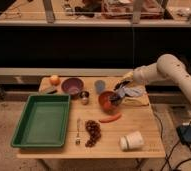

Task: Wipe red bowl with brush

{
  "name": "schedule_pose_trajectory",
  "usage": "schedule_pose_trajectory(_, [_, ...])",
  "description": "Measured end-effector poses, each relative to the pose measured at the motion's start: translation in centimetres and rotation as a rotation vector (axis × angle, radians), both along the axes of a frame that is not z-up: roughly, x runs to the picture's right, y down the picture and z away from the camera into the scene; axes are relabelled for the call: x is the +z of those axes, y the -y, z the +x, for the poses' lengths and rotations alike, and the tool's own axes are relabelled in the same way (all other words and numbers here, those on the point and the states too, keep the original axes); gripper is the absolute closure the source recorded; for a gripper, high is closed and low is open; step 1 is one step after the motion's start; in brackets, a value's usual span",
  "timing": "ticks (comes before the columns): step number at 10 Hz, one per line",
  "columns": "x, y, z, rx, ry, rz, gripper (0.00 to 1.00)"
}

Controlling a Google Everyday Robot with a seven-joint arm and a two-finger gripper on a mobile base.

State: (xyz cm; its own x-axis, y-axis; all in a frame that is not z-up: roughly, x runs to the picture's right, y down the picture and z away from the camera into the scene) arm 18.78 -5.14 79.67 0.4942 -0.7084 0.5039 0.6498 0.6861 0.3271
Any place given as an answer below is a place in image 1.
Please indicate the yellow black gripper body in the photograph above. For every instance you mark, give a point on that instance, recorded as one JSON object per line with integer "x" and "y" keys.
{"x": 126, "y": 79}

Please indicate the dark dish brush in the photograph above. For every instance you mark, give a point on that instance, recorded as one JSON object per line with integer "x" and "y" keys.
{"x": 117, "y": 97}

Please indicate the red bowl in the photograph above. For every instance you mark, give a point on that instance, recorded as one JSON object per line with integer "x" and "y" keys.
{"x": 105, "y": 103}

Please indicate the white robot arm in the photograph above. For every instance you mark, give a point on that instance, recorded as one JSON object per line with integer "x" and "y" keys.
{"x": 167, "y": 67}

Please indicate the purple bowl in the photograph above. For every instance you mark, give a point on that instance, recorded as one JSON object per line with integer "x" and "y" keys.
{"x": 72, "y": 86}

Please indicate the blue cloth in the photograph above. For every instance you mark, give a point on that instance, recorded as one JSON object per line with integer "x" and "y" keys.
{"x": 131, "y": 91}

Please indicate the yellow cloth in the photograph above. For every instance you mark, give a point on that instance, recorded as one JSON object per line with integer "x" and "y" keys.
{"x": 136, "y": 101}

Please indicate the blue grey sponge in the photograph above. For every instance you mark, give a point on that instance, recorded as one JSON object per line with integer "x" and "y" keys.
{"x": 99, "y": 86}

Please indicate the wooden table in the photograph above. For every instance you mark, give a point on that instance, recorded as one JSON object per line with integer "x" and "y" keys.
{"x": 133, "y": 119}

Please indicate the small metal cup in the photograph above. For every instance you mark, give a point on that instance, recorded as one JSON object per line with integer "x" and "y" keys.
{"x": 84, "y": 95}

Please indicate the bunch of dark grapes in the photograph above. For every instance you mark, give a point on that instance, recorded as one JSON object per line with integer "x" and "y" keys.
{"x": 94, "y": 130}

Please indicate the white cup on side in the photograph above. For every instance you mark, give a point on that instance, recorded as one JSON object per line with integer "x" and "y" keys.
{"x": 133, "y": 140}

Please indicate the metal fork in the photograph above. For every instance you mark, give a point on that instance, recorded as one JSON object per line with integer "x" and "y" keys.
{"x": 78, "y": 139}

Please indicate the orange fruit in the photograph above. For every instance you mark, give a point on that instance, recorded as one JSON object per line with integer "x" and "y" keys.
{"x": 54, "y": 80}

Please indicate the dark sponge block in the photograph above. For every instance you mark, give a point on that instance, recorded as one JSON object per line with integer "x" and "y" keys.
{"x": 50, "y": 90}

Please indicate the black power box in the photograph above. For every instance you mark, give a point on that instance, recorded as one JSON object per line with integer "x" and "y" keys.
{"x": 184, "y": 134}

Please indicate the green plastic tray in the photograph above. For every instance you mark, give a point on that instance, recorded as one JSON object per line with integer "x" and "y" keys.
{"x": 43, "y": 122}

